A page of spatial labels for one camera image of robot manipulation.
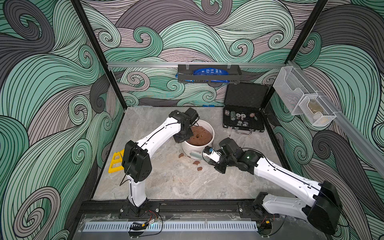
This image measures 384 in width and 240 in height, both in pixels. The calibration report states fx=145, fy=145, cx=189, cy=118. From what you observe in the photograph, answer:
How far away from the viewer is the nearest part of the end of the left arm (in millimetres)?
603

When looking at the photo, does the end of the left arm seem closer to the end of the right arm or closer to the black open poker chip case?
the end of the right arm

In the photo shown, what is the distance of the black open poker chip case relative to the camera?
1.07m

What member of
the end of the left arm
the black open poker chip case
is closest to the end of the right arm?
the end of the left arm

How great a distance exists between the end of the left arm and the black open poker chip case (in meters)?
0.44
